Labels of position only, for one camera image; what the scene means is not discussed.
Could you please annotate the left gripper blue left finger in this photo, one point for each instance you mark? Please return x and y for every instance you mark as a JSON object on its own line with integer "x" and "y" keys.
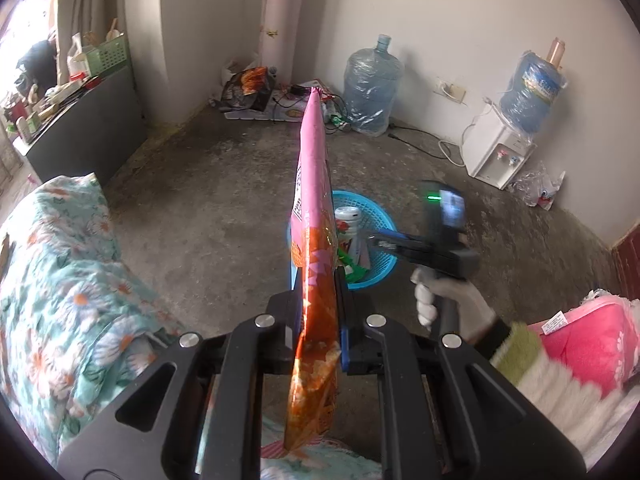
{"x": 293, "y": 318}

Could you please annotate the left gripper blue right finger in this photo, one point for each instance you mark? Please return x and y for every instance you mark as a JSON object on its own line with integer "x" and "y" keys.
{"x": 346, "y": 314}

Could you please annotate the pink orange snack bag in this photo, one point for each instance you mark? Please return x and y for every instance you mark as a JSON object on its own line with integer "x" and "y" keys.
{"x": 311, "y": 399}

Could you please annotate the green chip bag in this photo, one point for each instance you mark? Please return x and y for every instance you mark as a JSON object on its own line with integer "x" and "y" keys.
{"x": 352, "y": 267}

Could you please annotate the white red-capped milk bottle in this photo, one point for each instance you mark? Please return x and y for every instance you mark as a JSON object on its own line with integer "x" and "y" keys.
{"x": 348, "y": 222}

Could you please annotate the white fleece sleeve forearm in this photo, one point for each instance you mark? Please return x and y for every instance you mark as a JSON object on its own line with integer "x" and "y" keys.
{"x": 592, "y": 420}

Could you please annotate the blue plastic trash basket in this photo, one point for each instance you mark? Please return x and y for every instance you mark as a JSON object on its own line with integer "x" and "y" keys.
{"x": 375, "y": 266}

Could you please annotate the white gloved right hand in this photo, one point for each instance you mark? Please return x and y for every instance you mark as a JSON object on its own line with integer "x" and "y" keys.
{"x": 476, "y": 316}

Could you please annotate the clear plastic wrapper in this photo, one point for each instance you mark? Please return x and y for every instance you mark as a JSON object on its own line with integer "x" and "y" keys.
{"x": 536, "y": 187}

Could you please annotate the white water dispenser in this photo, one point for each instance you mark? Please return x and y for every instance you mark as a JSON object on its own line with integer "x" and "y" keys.
{"x": 492, "y": 150}

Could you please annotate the blue water jug on dispenser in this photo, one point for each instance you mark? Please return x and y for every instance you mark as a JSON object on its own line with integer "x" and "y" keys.
{"x": 534, "y": 86}

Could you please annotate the pink cushion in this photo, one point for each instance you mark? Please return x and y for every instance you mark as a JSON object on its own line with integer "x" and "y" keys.
{"x": 598, "y": 341}

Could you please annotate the empty water jug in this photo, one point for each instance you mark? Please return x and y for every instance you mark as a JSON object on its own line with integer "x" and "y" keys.
{"x": 371, "y": 82}

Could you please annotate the floral blue quilt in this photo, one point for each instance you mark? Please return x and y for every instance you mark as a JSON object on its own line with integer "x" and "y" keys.
{"x": 77, "y": 326}

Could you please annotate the dark grey cabinet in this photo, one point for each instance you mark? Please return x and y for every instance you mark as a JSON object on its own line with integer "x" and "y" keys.
{"x": 96, "y": 134}

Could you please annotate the rolled floral wallpaper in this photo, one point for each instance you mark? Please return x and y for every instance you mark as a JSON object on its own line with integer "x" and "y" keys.
{"x": 277, "y": 37}

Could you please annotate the green plastic basket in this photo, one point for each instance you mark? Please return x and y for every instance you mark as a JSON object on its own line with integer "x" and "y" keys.
{"x": 107, "y": 56}

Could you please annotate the white detergent bottle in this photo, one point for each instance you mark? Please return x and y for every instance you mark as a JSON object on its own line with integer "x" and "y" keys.
{"x": 77, "y": 61}

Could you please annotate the red thermos bottle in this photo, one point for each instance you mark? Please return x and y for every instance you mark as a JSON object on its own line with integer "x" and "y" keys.
{"x": 16, "y": 110}

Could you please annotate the black bag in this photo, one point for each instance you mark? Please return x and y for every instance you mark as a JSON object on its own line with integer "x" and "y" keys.
{"x": 37, "y": 66}

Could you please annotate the right beige curtain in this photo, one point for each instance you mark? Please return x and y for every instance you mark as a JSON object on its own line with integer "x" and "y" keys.
{"x": 83, "y": 16}

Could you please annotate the floor clutter pile with cables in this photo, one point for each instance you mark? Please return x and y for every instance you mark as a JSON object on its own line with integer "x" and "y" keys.
{"x": 251, "y": 92}

